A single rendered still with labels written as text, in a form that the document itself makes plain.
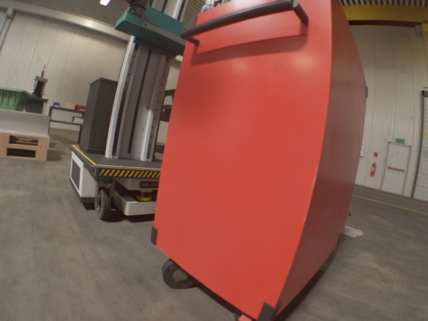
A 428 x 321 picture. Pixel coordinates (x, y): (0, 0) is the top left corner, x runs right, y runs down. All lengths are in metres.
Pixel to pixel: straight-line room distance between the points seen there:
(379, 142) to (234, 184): 10.44
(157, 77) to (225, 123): 1.13
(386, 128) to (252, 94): 10.53
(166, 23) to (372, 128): 10.15
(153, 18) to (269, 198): 1.43
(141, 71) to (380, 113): 10.44
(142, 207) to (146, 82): 0.85
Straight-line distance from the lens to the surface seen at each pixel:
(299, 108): 0.42
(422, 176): 10.84
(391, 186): 10.65
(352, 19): 8.89
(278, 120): 0.43
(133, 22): 1.35
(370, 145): 10.80
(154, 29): 1.39
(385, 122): 10.98
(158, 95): 1.56
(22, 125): 2.99
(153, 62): 1.62
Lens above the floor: 0.52
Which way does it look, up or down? 4 degrees down
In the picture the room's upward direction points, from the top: 10 degrees clockwise
